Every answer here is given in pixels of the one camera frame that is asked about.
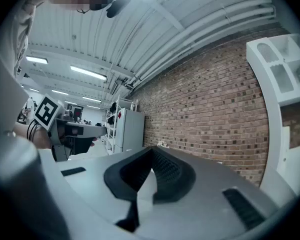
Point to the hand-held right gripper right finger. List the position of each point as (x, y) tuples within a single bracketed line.
[(175, 179)]

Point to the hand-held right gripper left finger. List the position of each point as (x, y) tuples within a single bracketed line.
[(130, 176)]

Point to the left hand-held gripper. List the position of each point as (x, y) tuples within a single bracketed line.
[(46, 111)]

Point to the person's left forearm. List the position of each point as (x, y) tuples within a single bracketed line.
[(22, 131)]

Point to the person's left hand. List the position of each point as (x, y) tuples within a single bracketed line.
[(43, 140)]

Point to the white metal rack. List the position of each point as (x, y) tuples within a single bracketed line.
[(112, 131)]

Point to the potted flower plant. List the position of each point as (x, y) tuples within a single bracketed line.
[(162, 143)]

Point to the grey metal cabinet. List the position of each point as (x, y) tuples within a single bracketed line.
[(131, 131)]

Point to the ceiling strip lights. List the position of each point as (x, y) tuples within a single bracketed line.
[(87, 72)]

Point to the black wrist bands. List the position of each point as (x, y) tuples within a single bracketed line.
[(31, 131)]

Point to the white t-shirt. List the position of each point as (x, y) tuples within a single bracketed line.
[(7, 84)]

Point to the white shelf unit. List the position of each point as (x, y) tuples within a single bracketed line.
[(270, 84)]

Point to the white ceiling pipe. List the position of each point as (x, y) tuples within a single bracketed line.
[(250, 3), (252, 12)]

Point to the black head camera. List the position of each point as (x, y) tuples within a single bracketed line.
[(118, 6)]

